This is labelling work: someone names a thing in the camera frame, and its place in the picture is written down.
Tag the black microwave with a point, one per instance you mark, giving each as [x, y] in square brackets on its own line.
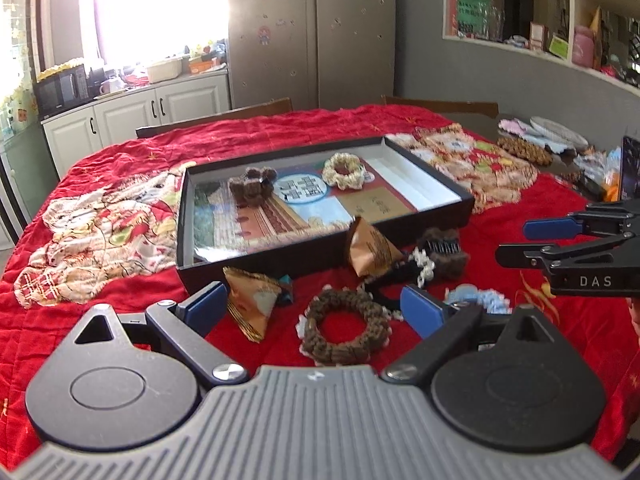
[60, 92]

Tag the red bear-print blanket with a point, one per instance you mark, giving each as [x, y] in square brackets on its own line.
[325, 125]

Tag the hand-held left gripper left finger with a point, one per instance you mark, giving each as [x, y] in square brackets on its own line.
[207, 307]

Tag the green red wall poster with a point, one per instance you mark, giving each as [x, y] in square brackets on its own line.
[470, 7]

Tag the sliding glass door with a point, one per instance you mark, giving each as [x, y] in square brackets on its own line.
[30, 20]

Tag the round white blue disc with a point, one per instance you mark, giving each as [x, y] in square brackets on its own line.
[300, 190]

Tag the white plate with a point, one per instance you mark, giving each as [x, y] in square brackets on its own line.
[557, 130]

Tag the grey refrigerator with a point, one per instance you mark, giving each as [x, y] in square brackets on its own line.
[310, 35]

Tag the bright window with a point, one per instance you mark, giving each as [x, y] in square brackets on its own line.
[160, 5]

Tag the pink white cloth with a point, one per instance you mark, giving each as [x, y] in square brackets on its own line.
[512, 126]

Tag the brown fuzzy hair clip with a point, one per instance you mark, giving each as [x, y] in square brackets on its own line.
[447, 257]

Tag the brown cream-edged crochet scrunchie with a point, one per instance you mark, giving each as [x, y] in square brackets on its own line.
[320, 312]

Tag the black white crochet hair band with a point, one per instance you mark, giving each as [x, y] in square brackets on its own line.
[420, 265]

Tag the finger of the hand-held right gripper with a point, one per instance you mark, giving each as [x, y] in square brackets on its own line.
[520, 255]
[550, 228]

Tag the cream crochet scrunchie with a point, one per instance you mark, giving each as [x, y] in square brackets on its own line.
[345, 175]

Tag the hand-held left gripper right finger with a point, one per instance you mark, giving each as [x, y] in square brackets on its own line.
[422, 310]

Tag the light blue crochet scrunchie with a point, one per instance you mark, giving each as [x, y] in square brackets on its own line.
[480, 297]

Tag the yellow flowers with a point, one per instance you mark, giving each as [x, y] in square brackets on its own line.
[60, 67]

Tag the white storage container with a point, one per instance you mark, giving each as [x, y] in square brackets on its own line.
[164, 71]

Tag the black shallow box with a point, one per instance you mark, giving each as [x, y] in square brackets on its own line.
[300, 260]

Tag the brown beaded mat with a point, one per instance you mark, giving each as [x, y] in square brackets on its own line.
[525, 151]

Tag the white kitchen cabinet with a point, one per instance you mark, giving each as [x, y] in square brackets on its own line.
[130, 115]

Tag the green card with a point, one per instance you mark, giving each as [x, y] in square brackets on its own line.
[560, 46]

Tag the brown pyramid snack packet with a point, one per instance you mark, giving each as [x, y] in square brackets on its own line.
[372, 250]
[255, 305]

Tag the small framed card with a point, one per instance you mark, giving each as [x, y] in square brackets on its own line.
[537, 36]

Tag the orange box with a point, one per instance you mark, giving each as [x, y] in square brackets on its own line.
[204, 64]

